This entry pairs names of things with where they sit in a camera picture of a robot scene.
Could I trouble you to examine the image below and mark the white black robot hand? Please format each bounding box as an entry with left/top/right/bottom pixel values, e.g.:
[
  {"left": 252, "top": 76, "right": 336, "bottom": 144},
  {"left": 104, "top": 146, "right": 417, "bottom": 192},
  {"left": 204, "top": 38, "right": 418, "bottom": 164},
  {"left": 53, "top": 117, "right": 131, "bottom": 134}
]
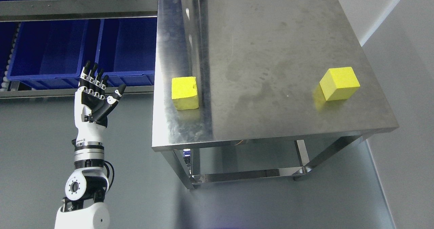
[{"left": 74, "top": 61, "right": 126, "bottom": 147}]

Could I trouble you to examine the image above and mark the yellow foam block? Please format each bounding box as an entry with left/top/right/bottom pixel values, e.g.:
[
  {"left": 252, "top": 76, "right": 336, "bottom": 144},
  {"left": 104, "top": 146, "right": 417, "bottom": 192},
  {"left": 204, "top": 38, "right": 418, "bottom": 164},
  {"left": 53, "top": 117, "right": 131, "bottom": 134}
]
[
  {"left": 172, "top": 76, "right": 199, "bottom": 110},
  {"left": 319, "top": 66, "right": 360, "bottom": 101}
]

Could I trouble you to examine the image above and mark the blue plastic bin right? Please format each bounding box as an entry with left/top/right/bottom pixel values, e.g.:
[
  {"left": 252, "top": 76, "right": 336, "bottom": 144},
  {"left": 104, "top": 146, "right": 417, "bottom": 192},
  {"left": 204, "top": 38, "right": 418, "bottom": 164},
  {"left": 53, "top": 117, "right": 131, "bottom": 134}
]
[{"left": 95, "top": 17, "right": 158, "bottom": 87}]

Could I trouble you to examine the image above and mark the blue plastic bin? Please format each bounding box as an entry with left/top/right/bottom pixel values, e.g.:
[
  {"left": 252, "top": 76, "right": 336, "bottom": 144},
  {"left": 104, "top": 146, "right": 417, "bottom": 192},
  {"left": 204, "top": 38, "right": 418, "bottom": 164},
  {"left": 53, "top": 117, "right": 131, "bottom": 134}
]
[
  {"left": 95, "top": 17, "right": 158, "bottom": 87},
  {"left": 7, "top": 20, "right": 89, "bottom": 90}
]

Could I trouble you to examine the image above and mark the blue plastic bin left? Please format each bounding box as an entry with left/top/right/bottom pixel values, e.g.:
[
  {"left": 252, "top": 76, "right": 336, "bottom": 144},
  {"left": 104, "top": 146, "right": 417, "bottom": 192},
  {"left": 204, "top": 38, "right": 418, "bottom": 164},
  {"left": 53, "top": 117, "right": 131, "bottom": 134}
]
[{"left": 7, "top": 20, "right": 89, "bottom": 90}]

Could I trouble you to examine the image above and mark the stainless steel table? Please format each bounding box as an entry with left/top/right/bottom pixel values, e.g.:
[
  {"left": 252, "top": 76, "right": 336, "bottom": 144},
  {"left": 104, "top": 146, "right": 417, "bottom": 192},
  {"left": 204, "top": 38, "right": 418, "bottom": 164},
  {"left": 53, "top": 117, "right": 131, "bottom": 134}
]
[{"left": 152, "top": 0, "right": 398, "bottom": 189}]

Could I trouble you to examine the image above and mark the metal shelf rail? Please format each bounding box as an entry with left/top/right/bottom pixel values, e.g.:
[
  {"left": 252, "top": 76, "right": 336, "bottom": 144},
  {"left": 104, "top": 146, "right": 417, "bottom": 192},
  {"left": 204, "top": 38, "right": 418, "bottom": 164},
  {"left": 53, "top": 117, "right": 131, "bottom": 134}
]
[{"left": 0, "top": 0, "right": 158, "bottom": 22}]

